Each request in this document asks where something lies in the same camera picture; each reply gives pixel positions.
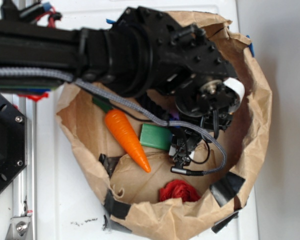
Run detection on grey braided cable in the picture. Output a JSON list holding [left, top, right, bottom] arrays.
[[0, 67, 228, 177]]

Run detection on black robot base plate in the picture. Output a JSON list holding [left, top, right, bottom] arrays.
[[0, 94, 27, 194]]

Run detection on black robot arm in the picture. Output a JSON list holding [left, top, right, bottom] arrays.
[[0, 5, 245, 143]]

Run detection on red crumpled cloth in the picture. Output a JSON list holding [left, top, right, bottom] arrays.
[[159, 179, 201, 202]]

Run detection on brown paper bag bin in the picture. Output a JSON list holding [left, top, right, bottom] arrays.
[[56, 11, 272, 240]]

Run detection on aluminium extrusion rail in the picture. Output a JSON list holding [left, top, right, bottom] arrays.
[[4, 0, 38, 240]]

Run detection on green flat plastic piece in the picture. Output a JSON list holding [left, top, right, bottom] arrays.
[[139, 123, 173, 151]]

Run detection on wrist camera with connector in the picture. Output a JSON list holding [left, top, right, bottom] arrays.
[[168, 145, 195, 176]]

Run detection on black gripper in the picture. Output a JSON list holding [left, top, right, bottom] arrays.
[[164, 72, 246, 161]]

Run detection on orange plastic toy carrot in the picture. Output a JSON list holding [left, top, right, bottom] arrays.
[[92, 97, 151, 173]]

